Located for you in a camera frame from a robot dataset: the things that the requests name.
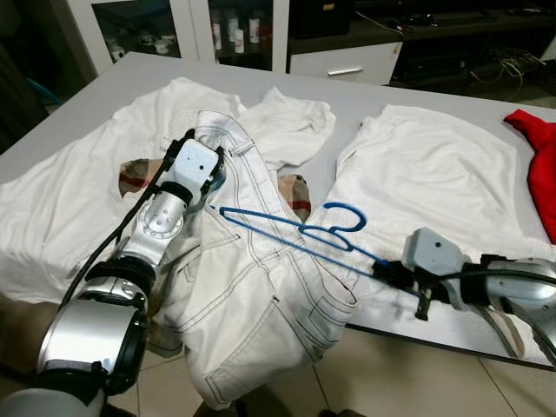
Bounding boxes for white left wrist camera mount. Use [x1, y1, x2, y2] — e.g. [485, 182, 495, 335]
[172, 137, 222, 195]

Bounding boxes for white t-shirt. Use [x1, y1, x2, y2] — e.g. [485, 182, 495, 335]
[330, 104, 556, 296]

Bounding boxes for tan plaid cloth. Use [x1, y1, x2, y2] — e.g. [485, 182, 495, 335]
[119, 159, 312, 222]

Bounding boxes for red shirt white stripes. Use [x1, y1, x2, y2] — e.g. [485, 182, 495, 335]
[504, 109, 556, 244]

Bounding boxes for blue wire hanger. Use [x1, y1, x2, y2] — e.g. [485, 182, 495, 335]
[208, 201, 396, 283]

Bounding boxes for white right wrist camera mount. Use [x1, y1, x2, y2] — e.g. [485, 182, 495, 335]
[401, 226, 467, 283]

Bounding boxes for white drawer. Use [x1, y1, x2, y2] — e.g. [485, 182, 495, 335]
[288, 42, 402, 86]

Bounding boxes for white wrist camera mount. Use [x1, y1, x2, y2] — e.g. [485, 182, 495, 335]
[172, 137, 222, 195]
[401, 226, 467, 283]

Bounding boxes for white glass door cabinet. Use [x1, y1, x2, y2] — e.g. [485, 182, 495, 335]
[52, 0, 289, 75]

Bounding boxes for black tv stand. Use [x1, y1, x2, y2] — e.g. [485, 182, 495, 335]
[287, 0, 556, 96]

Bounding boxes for cream white jeans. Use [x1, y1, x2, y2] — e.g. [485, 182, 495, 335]
[148, 110, 359, 411]

